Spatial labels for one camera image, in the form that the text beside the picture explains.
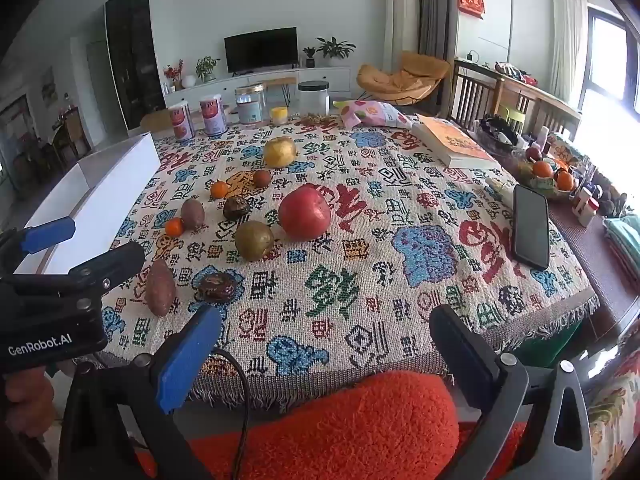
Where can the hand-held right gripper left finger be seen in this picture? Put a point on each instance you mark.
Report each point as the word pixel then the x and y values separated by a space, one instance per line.
pixel 187 355

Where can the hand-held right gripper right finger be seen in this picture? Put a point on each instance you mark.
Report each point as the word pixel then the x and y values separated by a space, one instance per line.
pixel 465 355

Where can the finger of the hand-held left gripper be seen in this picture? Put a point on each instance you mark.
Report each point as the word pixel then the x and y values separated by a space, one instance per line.
pixel 47 235
pixel 110 260

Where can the long reddish sweet potato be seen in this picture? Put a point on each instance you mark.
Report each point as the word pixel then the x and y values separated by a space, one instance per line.
pixel 160 287

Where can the person's left hand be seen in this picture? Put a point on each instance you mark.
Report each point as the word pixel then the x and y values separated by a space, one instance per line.
pixel 27 405

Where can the tangerine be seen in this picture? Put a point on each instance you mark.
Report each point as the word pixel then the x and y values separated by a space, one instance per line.
pixel 542 169
pixel 565 180
pixel 219 189
pixel 174 227

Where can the green-brown pear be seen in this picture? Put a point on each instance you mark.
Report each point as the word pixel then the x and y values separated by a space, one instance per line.
pixel 254 241

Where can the printed woven tablecloth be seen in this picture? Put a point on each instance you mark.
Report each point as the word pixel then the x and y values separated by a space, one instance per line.
pixel 350 285

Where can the orange fleece garment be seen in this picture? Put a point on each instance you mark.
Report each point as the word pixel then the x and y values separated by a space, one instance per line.
pixel 350 435

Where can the black smartphone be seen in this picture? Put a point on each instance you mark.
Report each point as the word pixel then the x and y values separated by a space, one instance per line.
pixel 531 227

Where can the pink labelled can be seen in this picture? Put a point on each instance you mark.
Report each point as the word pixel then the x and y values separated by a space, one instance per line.
pixel 181 121
pixel 213 116

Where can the floral cushion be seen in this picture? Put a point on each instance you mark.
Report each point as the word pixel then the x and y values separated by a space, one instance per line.
pixel 615 410

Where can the white tube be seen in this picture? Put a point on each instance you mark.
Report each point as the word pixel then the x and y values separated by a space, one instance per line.
pixel 500 191

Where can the small brown round fruit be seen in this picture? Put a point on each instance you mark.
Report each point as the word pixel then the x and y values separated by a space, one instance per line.
pixel 261 178

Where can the red apple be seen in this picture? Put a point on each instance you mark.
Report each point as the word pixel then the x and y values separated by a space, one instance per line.
pixel 304 211

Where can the fruit bowl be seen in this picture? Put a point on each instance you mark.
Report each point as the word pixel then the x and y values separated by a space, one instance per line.
pixel 542 185

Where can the small white red box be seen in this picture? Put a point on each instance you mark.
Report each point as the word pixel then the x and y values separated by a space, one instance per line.
pixel 586 206

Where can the folded teal cloth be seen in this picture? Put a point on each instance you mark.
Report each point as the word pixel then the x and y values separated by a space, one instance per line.
pixel 622 242

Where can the black cabinet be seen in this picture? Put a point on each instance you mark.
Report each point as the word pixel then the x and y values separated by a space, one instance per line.
pixel 132 60

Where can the red flower arrangement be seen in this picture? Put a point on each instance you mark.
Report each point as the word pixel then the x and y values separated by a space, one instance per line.
pixel 174 72

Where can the yellow pear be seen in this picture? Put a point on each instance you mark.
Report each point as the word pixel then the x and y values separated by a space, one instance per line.
pixel 279 151

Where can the clear jar with metal lid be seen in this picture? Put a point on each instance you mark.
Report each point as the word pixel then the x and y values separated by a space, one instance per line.
pixel 250 104

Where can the orange covered book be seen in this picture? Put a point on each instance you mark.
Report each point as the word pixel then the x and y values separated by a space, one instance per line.
pixel 455 145

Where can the small red fruit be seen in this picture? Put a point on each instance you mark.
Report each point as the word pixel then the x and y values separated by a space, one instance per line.
pixel 534 152

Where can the small yellow jar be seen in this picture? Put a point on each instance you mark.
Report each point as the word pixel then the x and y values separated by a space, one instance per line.
pixel 279 115

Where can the dark basket with items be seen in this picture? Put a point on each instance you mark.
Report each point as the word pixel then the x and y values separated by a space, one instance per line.
pixel 495 132

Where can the yellow-green chair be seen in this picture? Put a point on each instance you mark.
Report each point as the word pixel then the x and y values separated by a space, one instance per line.
pixel 512 115

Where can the pile of dried bits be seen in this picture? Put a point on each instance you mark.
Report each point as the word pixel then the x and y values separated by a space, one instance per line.
pixel 312 120

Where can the wooden stool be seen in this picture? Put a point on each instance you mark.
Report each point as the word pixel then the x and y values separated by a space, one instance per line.
pixel 281 81

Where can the television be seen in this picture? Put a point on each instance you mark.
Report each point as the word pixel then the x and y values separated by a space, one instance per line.
pixel 260 49

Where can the pink snack bag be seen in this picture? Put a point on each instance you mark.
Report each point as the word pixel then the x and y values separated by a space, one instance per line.
pixel 372 112

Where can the glass jar with black lid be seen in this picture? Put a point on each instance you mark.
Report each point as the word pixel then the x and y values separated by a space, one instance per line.
pixel 313 97

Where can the wooden bench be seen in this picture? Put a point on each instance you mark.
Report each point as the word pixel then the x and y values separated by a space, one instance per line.
pixel 515 92

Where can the white television cabinet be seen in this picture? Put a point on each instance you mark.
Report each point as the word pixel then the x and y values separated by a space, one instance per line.
pixel 320 77

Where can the orange lounge chair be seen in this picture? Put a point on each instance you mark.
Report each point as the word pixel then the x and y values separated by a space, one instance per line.
pixel 405 80

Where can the small green potted plant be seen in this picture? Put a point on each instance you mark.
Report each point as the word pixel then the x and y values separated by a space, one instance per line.
pixel 310 55

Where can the large green potted plant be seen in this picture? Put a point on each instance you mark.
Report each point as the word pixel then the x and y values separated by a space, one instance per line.
pixel 336 47

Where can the window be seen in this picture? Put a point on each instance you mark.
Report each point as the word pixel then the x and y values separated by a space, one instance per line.
pixel 612 60

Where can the white curtain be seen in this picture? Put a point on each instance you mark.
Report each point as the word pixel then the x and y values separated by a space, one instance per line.
pixel 567 35

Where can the covered standing air conditioner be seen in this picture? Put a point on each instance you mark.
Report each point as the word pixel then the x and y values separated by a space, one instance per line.
pixel 402 15

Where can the grey curtain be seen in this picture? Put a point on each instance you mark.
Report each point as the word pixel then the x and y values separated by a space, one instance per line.
pixel 432 10

